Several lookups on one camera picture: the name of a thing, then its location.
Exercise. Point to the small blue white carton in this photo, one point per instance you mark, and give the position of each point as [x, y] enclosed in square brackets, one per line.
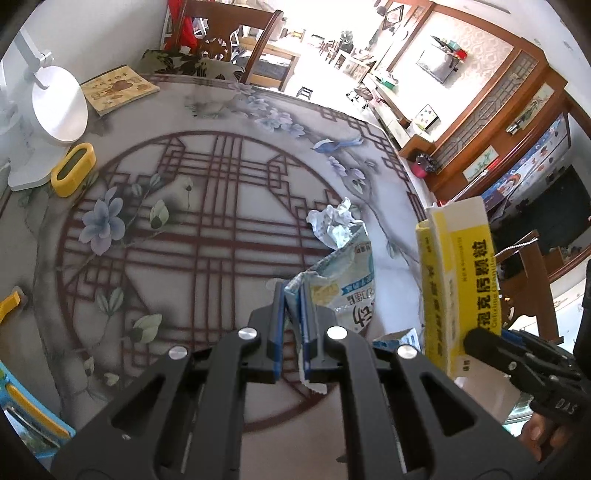
[401, 339]

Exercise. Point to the white desk lamp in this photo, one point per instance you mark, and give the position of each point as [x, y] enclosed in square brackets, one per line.
[60, 101]

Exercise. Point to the floral seat cushion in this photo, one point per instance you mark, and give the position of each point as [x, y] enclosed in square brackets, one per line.
[189, 64]

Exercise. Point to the framed picture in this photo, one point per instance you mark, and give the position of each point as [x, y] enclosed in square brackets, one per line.
[427, 117]

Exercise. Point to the television cabinet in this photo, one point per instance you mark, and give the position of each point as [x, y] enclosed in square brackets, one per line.
[392, 115]

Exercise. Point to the small dark stool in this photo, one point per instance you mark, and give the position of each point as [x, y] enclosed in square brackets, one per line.
[304, 93]

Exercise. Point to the blue yellow plastic case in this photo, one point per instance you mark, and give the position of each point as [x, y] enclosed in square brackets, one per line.
[27, 415]

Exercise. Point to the red waste bin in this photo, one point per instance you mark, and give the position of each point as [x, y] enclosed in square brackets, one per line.
[422, 167]

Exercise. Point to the wooden coffee table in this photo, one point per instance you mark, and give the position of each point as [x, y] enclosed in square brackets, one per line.
[277, 55]

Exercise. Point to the yellow medicine box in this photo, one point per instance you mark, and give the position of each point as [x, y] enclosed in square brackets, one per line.
[457, 277]

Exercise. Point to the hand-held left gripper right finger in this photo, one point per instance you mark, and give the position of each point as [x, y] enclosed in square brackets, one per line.
[305, 332]

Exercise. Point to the wall television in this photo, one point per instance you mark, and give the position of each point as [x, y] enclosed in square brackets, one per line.
[436, 62]

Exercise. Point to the crumpled white paper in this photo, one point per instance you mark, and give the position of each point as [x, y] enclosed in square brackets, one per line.
[332, 221]

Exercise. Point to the cartoon wall poster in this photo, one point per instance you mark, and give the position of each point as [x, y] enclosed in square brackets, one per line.
[531, 170]

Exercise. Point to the yellow plastic piece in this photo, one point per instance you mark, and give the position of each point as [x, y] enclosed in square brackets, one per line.
[9, 304]

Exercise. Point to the white blue plastic packet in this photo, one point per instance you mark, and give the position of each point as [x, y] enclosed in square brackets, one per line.
[341, 286]

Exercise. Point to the printed table cover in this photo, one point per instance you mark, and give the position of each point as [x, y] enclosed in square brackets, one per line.
[207, 207]

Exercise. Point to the carved wooden chair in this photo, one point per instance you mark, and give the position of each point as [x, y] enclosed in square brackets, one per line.
[531, 286]

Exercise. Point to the rolling stool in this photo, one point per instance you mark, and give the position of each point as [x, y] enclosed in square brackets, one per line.
[358, 98]

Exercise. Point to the wooden chair with cushion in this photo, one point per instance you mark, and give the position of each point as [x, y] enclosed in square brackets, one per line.
[221, 18]

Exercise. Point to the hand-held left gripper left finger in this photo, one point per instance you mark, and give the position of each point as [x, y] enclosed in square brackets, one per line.
[277, 332]

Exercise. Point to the red cloth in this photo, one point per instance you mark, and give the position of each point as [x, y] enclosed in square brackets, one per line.
[178, 23]

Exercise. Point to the yellow cover book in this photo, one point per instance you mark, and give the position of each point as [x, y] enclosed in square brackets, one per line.
[117, 87]

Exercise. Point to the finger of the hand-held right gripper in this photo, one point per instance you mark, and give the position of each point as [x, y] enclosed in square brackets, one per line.
[498, 353]
[531, 344]

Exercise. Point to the person's right hand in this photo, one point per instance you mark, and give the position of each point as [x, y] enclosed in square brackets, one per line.
[542, 431]

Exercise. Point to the yellow oval holder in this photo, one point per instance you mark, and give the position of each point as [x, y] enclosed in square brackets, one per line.
[74, 168]

